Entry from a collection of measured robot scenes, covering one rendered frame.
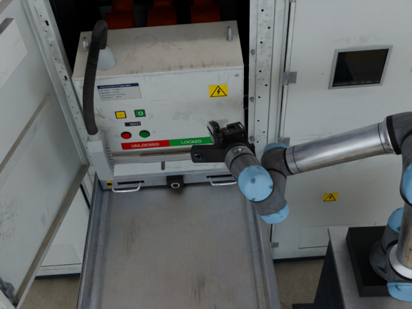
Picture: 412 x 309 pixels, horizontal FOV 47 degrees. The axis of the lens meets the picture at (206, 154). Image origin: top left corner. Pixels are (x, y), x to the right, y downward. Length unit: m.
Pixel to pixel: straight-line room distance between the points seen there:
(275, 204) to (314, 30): 0.57
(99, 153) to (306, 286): 1.38
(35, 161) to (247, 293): 0.78
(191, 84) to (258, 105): 0.35
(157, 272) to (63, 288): 1.09
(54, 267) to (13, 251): 0.96
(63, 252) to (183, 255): 0.93
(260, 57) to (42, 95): 0.70
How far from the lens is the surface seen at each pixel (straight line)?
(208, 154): 1.27
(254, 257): 1.59
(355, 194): 2.13
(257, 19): 1.47
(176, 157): 1.59
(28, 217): 1.61
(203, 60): 1.41
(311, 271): 2.53
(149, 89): 1.43
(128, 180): 1.75
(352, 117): 1.78
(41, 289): 2.65
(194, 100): 1.46
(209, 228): 1.65
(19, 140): 1.48
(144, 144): 1.61
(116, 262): 1.63
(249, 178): 1.11
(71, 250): 2.38
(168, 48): 1.46
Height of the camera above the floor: 2.20
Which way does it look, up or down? 47 degrees down
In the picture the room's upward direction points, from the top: 5 degrees counter-clockwise
